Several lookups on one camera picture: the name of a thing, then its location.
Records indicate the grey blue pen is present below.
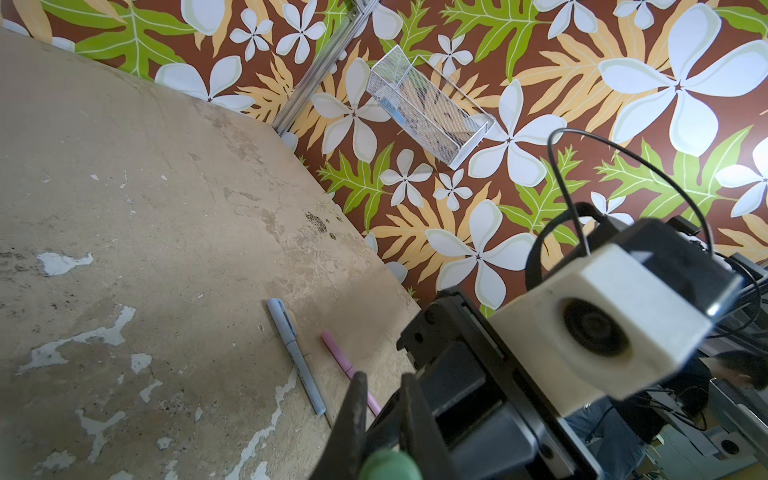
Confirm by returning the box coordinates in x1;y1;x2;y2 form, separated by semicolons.
266;298;326;415

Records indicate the dark green pen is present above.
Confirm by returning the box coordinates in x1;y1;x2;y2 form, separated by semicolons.
358;450;423;480

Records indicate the pink pen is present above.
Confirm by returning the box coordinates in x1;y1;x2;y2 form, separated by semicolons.
320;330;381;417

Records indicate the white mesh basket right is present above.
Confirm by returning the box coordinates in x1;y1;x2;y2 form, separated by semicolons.
366;46;495;170

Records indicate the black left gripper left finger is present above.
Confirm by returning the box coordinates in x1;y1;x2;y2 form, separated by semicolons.
310;372;368;480

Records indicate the aluminium corner post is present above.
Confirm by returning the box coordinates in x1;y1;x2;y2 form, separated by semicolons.
272;0;379;136

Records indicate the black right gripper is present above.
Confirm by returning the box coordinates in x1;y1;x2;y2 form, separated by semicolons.
365;287;603;479

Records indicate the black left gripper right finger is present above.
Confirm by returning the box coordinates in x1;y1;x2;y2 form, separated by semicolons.
399;374;459;480

